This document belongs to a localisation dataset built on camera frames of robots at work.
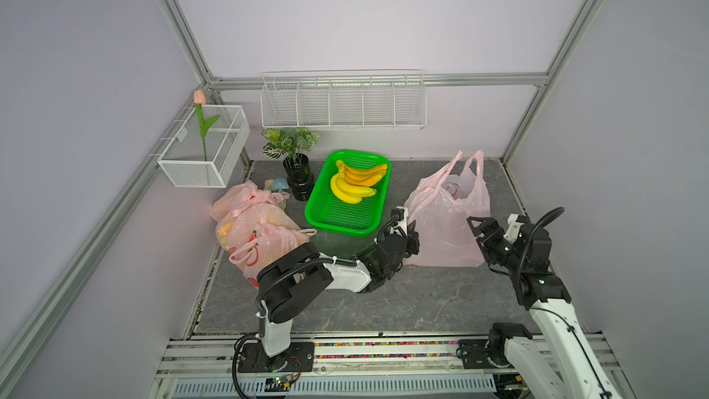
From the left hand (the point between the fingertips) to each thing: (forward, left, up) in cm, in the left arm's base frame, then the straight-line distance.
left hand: (418, 223), depth 84 cm
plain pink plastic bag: (+2, -10, +4) cm, 11 cm away
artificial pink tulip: (+29, +64, +19) cm, 73 cm away
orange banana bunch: (+27, +13, -8) cm, 31 cm away
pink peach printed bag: (+1, +49, -1) cm, 49 cm away
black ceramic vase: (+25, +39, -5) cm, 46 cm away
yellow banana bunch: (+20, +21, -8) cm, 30 cm away
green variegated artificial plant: (+26, +40, +13) cm, 49 cm away
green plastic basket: (+17, +30, -15) cm, 37 cm away
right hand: (-4, -14, +4) cm, 15 cm away
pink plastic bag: (+13, +55, +2) cm, 57 cm away
